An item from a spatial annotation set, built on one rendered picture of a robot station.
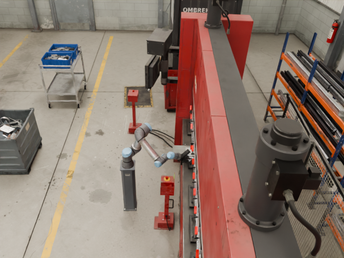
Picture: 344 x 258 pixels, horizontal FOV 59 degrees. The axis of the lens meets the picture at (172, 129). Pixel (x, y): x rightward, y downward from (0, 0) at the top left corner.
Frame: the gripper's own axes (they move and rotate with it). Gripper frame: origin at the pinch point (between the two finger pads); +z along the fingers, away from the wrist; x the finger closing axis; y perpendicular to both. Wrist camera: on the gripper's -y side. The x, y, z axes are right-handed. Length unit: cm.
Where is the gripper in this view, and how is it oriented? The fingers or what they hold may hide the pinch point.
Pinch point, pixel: (192, 157)
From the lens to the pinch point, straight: 350.9
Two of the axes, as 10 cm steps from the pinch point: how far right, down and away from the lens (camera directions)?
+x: 4.8, 5.4, -6.9
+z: 7.4, 1.8, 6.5
